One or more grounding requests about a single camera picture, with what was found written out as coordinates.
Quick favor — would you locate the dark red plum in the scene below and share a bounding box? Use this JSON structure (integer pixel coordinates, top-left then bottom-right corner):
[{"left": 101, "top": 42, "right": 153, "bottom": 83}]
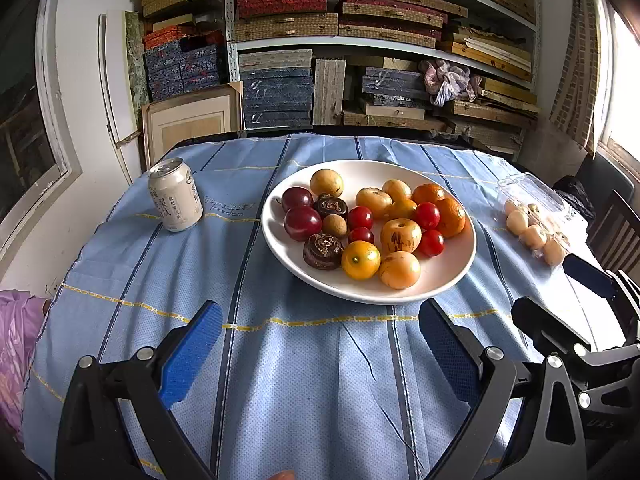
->
[
  {"left": 281, "top": 186, "right": 315, "bottom": 212},
  {"left": 284, "top": 206, "right": 323, "bottom": 242}
]

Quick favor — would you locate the pink cloth bundle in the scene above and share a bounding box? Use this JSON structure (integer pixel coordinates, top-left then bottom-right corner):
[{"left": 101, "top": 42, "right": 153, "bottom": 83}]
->
[{"left": 419, "top": 58, "right": 483, "bottom": 107}]

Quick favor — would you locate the yellow orange citrus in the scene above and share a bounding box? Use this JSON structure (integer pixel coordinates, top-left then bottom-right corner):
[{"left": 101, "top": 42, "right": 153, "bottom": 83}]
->
[{"left": 341, "top": 241, "right": 382, "bottom": 281}]

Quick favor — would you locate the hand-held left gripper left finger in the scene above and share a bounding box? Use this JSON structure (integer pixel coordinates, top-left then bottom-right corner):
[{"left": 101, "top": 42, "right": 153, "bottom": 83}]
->
[{"left": 55, "top": 300, "right": 224, "bottom": 480}]

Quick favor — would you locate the white drink can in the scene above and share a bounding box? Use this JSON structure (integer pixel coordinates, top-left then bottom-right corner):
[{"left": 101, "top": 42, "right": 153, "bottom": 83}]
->
[{"left": 147, "top": 157, "right": 204, "bottom": 233}]

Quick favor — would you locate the beige picture frame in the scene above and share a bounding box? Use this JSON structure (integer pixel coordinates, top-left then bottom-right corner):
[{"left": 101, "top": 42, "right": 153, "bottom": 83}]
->
[{"left": 141, "top": 81, "right": 245, "bottom": 173}]

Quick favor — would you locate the blue striped tablecloth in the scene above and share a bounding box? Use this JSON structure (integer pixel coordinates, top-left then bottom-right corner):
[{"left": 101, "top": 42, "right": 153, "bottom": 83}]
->
[{"left": 22, "top": 132, "right": 631, "bottom": 480}]

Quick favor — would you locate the dark wooden chair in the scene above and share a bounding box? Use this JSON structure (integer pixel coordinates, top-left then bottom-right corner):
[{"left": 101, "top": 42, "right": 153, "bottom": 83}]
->
[{"left": 575, "top": 152, "right": 640, "bottom": 281}]

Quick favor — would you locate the white framed window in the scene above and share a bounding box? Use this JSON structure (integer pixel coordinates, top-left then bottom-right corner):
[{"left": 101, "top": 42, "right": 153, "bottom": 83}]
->
[{"left": 0, "top": 0, "right": 83, "bottom": 261}]

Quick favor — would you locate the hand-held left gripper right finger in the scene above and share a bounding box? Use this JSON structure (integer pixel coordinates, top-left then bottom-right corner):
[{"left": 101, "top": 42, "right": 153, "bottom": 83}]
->
[{"left": 418, "top": 299, "right": 588, "bottom": 480}]

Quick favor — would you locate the stack of orange blue boxes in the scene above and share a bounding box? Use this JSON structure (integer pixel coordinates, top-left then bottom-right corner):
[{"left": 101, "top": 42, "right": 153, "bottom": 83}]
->
[{"left": 142, "top": 26, "right": 224, "bottom": 102}]

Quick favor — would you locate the white leaning strip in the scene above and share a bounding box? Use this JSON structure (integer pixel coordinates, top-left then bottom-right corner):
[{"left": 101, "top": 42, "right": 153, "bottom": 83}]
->
[{"left": 97, "top": 12, "right": 135, "bottom": 183}]

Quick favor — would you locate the white metal shelf rack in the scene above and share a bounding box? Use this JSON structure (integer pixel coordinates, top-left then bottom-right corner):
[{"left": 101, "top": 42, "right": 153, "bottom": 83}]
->
[{"left": 222, "top": 0, "right": 543, "bottom": 151}]

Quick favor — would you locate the orange mandarin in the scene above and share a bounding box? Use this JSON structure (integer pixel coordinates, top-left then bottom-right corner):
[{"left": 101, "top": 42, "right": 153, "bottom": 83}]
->
[
  {"left": 411, "top": 183, "right": 446, "bottom": 206},
  {"left": 434, "top": 197, "right": 467, "bottom": 238}
]

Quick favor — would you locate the bright curtained window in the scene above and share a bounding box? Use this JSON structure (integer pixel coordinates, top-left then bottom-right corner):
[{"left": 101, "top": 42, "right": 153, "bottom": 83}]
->
[{"left": 592, "top": 0, "right": 640, "bottom": 161}]

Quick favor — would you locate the yellow pepino melon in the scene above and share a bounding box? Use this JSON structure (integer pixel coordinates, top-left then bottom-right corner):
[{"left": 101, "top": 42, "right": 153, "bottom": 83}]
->
[
  {"left": 309, "top": 168, "right": 346, "bottom": 198},
  {"left": 382, "top": 179, "right": 413, "bottom": 203},
  {"left": 355, "top": 187, "right": 393, "bottom": 221}
]

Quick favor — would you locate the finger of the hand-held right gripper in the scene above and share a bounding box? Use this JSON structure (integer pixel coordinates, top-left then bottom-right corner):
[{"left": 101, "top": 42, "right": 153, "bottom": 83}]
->
[
  {"left": 563, "top": 253, "right": 640, "bottom": 327},
  {"left": 511, "top": 296, "right": 610, "bottom": 362}
]

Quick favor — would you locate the stack of grey blue boxes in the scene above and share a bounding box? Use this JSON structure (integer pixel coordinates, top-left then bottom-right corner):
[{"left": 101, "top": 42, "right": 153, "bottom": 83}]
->
[{"left": 239, "top": 49, "right": 315, "bottom": 130}]

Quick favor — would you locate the white oval plate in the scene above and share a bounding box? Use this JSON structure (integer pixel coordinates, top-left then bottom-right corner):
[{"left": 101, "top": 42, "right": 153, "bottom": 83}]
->
[{"left": 261, "top": 159, "right": 477, "bottom": 306}]

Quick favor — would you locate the clear plastic box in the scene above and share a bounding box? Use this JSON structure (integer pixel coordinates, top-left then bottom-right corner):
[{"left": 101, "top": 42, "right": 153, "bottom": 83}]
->
[{"left": 495, "top": 172, "right": 588, "bottom": 266}]

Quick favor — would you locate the bunch of tan longans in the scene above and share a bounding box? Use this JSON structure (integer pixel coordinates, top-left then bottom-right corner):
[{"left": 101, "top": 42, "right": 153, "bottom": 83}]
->
[{"left": 504, "top": 199, "right": 571, "bottom": 267}]

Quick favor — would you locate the pale orange persimmon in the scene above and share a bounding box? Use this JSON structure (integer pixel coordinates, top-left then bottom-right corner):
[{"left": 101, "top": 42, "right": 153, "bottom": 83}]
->
[{"left": 378, "top": 251, "right": 422, "bottom": 290}]

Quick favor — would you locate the bruised yellow apple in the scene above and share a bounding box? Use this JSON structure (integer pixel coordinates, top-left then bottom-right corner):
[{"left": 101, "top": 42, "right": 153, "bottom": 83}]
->
[{"left": 380, "top": 217, "right": 422, "bottom": 254}]

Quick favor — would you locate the purple plastic bag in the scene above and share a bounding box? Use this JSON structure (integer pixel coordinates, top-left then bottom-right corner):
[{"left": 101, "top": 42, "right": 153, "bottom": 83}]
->
[{"left": 0, "top": 290, "right": 51, "bottom": 441}]

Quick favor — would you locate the small brown kiwi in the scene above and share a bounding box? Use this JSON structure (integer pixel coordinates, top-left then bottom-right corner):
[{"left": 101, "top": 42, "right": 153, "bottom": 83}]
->
[{"left": 322, "top": 213, "right": 349, "bottom": 239}]

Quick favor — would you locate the upright grey wooden box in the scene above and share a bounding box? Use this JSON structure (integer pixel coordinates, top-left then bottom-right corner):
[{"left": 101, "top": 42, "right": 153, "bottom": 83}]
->
[{"left": 312, "top": 57, "right": 347, "bottom": 127}]

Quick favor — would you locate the yellow tomato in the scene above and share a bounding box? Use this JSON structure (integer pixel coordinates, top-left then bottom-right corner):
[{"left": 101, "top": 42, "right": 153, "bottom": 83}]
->
[{"left": 389, "top": 198, "right": 418, "bottom": 221}]

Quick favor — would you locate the black cloth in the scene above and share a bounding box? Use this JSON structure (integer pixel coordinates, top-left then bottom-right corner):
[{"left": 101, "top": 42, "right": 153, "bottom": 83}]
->
[{"left": 552, "top": 175, "right": 598, "bottom": 223}]

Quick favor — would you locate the green marbled board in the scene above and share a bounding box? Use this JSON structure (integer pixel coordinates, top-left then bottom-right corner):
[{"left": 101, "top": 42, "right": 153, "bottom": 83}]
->
[{"left": 124, "top": 10, "right": 152, "bottom": 108}]

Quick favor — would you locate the brick pattern curtain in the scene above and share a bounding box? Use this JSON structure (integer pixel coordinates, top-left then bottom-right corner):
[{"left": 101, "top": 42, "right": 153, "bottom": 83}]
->
[{"left": 547, "top": 0, "right": 601, "bottom": 153}]

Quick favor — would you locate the stack of dark blue boxes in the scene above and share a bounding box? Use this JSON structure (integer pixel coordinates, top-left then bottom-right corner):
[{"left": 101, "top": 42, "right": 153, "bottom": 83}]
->
[{"left": 361, "top": 66, "right": 432, "bottom": 102}]

